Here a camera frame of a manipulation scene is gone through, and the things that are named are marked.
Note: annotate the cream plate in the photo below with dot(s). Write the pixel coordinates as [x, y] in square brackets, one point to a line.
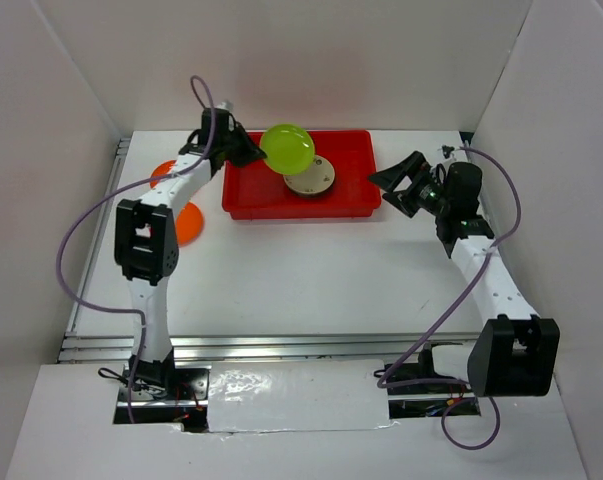
[316, 180]

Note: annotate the green plate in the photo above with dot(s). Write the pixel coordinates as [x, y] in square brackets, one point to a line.
[288, 148]

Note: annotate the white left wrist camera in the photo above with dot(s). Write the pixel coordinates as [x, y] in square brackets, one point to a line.
[226, 105]

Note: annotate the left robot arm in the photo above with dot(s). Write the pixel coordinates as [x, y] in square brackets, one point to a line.
[146, 246]

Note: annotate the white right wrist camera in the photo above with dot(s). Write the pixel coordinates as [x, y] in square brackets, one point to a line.
[448, 151]

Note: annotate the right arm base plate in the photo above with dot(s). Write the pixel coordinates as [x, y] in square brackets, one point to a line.
[413, 379]

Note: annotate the aluminium rail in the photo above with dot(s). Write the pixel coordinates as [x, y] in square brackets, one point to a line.
[77, 349]

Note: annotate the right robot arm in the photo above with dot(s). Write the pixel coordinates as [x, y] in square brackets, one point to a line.
[514, 354]

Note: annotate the white foil cover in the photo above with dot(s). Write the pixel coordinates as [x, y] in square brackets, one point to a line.
[303, 396]

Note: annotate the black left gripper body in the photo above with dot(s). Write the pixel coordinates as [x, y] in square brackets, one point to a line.
[226, 143]

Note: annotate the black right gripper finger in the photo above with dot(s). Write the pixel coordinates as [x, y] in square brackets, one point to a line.
[389, 179]
[402, 202]

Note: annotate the orange plate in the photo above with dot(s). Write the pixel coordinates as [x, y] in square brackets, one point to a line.
[189, 224]
[160, 171]

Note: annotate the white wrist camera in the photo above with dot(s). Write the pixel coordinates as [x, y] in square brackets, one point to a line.
[226, 105]
[448, 151]

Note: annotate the red plastic bin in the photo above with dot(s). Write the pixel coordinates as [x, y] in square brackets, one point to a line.
[257, 193]

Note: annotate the far orange plate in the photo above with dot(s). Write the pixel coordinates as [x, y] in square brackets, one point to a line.
[160, 171]

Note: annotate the near orange plate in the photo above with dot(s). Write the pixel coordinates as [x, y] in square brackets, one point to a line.
[189, 224]

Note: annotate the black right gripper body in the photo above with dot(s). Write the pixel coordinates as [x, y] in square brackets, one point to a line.
[432, 198]

